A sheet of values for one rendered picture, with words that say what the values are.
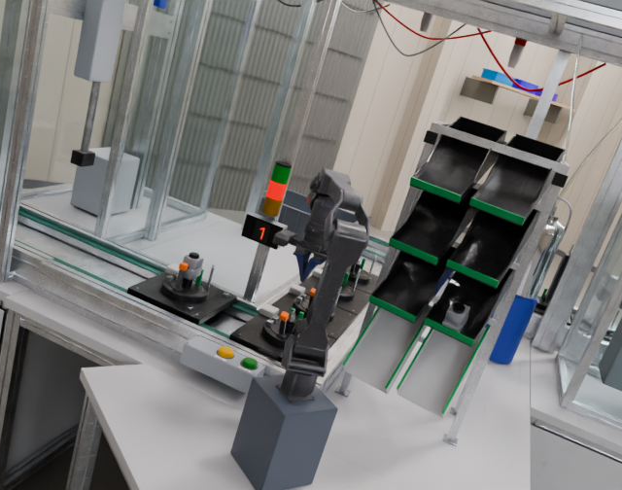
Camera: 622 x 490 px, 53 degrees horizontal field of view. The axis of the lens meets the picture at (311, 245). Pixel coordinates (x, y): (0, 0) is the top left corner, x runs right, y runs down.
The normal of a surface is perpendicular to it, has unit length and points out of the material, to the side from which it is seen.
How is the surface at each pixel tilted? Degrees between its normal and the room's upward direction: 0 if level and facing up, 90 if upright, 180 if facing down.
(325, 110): 90
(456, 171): 25
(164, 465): 0
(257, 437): 90
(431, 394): 45
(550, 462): 90
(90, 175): 90
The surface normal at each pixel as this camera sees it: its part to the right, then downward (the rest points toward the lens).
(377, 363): -0.14, -0.55
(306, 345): 0.15, 0.26
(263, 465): -0.80, -0.05
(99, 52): 0.90, 0.36
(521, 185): 0.05, -0.77
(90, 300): -0.32, 0.19
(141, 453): 0.28, -0.92
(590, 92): 0.54, 0.40
